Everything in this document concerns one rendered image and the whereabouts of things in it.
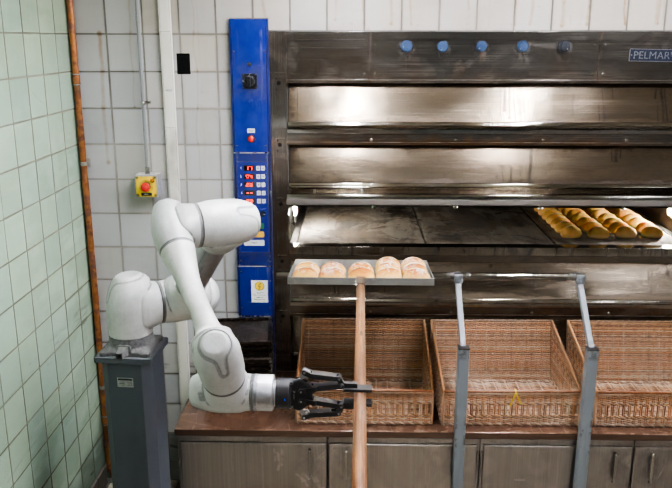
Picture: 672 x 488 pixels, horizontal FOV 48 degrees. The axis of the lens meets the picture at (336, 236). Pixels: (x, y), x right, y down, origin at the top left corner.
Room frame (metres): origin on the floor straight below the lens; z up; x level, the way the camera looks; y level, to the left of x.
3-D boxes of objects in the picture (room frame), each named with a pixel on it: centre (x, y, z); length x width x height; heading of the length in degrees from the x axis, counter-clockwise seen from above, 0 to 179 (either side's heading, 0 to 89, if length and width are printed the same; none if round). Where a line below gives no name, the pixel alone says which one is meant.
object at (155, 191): (3.23, 0.81, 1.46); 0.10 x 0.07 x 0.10; 89
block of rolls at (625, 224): (3.67, -1.28, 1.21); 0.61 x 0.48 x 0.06; 179
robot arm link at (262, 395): (1.72, 0.18, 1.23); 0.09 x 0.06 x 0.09; 178
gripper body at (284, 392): (1.71, 0.10, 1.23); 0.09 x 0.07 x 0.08; 88
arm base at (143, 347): (2.53, 0.73, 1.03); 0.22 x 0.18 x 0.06; 175
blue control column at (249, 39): (4.19, 0.34, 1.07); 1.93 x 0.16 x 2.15; 179
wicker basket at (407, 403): (2.98, -0.12, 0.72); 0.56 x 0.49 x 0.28; 88
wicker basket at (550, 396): (2.97, -0.69, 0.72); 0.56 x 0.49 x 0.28; 90
